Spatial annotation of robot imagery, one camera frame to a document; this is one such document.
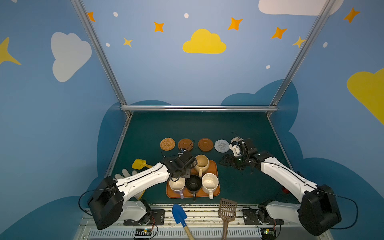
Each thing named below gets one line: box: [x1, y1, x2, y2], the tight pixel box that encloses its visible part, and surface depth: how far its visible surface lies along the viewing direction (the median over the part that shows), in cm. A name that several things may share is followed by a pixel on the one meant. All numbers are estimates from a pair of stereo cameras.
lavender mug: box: [169, 177, 186, 199], surface depth 80 cm
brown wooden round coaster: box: [198, 138, 214, 152], surface depth 104 cm
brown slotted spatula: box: [218, 198, 237, 240], surface depth 76 cm
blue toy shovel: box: [172, 204, 195, 240], surface depth 76 cm
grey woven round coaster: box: [214, 139, 230, 153], surface depth 104 cm
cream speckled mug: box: [195, 154, 210, 178], surface depth 86 cm
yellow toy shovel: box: [132, 158, 154, 170], surface depth 94 cm
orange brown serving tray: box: [166, 160, 221, 201], surface depth 82 cm
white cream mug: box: [201, 172, 219, 200], surface depth 80 cm
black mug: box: [185, 174, 202, 202], surface depth 80 cm
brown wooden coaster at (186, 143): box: [178, 138, 194, 151], surface depth 104 cm
